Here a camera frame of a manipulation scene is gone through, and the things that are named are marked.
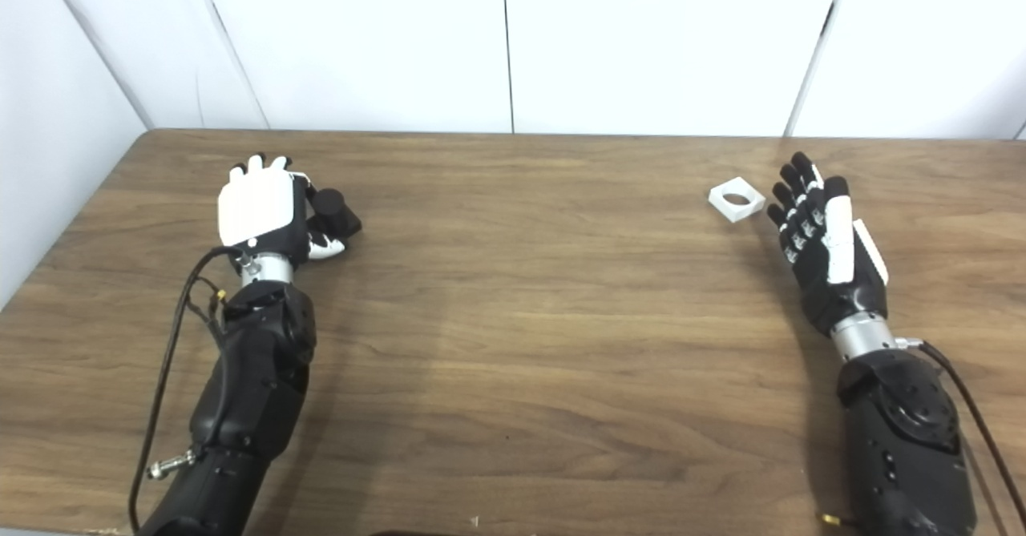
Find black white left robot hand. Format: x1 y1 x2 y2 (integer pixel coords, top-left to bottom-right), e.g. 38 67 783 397
217 154 347 268

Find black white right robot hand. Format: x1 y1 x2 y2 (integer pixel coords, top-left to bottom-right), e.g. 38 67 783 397
766 151 889 337

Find black peg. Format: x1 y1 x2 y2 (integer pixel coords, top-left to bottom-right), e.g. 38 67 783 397
309 188 362 240

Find white square piece with hole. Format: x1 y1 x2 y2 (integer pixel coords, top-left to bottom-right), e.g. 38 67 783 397
708 175 766 224

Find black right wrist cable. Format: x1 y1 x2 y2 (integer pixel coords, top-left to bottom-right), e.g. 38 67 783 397
898 337 1026 536

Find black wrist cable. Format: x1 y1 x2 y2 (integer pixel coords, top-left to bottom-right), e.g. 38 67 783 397
128 246 243 533
898 337 1026 536

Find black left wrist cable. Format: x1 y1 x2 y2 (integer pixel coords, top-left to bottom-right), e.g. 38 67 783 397
128 246 243 533

